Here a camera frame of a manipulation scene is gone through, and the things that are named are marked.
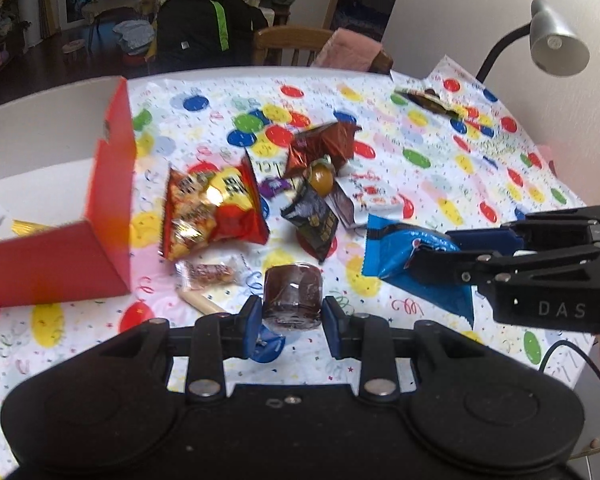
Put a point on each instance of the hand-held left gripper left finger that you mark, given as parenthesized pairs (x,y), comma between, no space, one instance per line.
(252,327)

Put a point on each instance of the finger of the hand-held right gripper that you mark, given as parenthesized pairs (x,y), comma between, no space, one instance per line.
(480,240)
(445,267)

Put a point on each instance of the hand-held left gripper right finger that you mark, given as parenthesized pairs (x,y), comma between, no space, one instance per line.
(332,331)

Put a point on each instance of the chocolate roll cake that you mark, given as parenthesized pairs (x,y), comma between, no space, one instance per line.
(292,290)

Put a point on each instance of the blue snack packet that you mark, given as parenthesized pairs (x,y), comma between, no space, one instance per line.
(390,250)

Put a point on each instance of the cream sausage stick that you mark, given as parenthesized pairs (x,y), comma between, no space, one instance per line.
(200,302)

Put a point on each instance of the clear red candy bar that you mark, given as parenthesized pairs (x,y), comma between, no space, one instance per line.
(207,274)

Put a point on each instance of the white spouted jelly pouch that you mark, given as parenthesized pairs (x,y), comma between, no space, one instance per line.
(375,192)

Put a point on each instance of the black snack packet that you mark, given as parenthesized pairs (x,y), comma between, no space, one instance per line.
(315,220)

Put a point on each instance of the red snack bag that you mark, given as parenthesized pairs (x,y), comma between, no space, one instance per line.
(230,210)

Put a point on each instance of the brown foil snack bag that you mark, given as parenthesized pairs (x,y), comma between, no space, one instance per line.
(325,147)

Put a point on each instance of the red cardboard box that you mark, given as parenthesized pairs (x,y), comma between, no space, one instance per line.
(55,260)

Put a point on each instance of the purple candy wrapper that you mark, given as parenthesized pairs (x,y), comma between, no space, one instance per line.
(274,187)

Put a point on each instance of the dark flat snack packet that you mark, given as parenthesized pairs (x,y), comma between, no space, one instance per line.
(430,102)

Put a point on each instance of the golden round candy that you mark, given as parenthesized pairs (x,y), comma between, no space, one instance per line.
(322,177)

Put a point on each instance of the grey desk lamp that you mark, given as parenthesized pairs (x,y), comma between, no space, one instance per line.
(555,40)

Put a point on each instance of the pink cloth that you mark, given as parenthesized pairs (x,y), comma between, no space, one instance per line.
(350,50)

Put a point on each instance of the yellow candy packet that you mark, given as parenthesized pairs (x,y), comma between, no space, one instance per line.
(30,227)

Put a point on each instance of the wooden chair with slats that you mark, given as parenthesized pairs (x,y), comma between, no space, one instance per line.
(280,40)

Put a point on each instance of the black jacket with green stripe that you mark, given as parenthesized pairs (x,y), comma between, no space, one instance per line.
(195,25)

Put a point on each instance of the light blue cloth pile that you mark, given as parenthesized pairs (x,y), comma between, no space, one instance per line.
(132,35)

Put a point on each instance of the small wooden stool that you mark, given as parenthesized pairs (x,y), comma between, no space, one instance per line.
(75,45)

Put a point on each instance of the round wooden low table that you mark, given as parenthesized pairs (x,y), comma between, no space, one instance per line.
(115,5)

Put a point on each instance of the dark low cabinet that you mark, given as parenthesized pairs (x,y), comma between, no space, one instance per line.
(0,50)

